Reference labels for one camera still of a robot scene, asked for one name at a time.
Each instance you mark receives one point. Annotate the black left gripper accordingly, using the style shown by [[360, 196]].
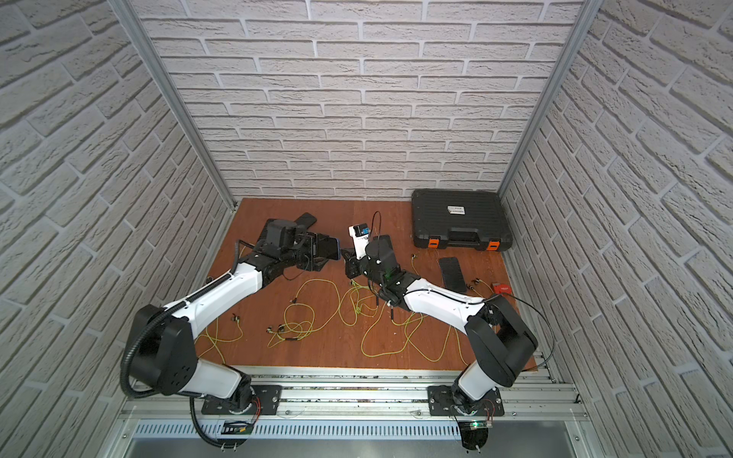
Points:
[[315, 252]]

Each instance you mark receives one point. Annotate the black plastic tool case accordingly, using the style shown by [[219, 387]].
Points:
[[458, 218]]

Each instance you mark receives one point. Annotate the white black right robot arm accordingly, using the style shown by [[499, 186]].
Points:
[[500, 340]]

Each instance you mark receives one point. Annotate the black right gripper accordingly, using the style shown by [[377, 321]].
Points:
[[351, 262]]

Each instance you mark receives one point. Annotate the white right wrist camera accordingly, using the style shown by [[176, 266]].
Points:
[[360, 235]]

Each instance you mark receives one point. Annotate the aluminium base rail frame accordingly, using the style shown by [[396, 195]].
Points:
[[341, 412]]

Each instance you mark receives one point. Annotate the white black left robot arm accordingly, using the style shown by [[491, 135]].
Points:
[[160, 355]]

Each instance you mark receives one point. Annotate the red handle tool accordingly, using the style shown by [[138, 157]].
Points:
[[502, 289]]

